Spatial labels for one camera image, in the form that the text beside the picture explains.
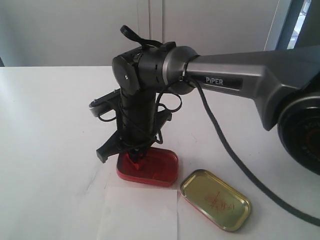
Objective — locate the small red block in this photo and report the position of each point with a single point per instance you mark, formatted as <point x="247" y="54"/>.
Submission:
<point x="137" y="161"/>

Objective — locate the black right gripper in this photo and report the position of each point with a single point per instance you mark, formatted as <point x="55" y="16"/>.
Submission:
<point x="133" y="138"/>

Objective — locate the gold tin lid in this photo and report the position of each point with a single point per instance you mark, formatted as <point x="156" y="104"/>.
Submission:
<point x="219" y="202"/>

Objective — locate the white cabinet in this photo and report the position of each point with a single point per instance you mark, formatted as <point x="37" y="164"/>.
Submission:
<point x="87" y="32"/>

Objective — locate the white paper sheet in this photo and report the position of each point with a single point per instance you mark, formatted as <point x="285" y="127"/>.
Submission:
<point x="139" y="214"/>

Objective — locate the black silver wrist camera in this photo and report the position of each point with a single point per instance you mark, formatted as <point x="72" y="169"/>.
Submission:
<point x="106" y="103"/>

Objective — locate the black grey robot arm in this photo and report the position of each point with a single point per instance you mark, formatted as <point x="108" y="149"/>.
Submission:
<point x="284" y="85"/>

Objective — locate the red tin box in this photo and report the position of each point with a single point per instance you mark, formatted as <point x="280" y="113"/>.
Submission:
<point x="161" y="168"/>

